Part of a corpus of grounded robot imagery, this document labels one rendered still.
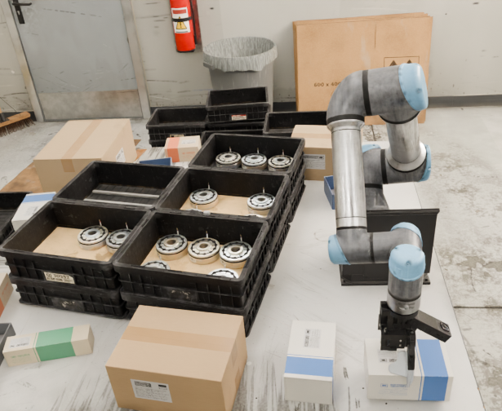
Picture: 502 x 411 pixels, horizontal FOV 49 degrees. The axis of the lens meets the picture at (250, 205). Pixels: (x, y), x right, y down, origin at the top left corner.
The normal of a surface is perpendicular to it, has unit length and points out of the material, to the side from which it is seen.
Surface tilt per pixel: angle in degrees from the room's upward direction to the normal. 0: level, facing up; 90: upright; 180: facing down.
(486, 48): 90
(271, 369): 0
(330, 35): 81
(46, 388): 0
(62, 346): 90
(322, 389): 90
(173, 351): 0
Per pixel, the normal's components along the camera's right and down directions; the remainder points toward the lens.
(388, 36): -0.11, 0.40
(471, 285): -0.07, -0.84
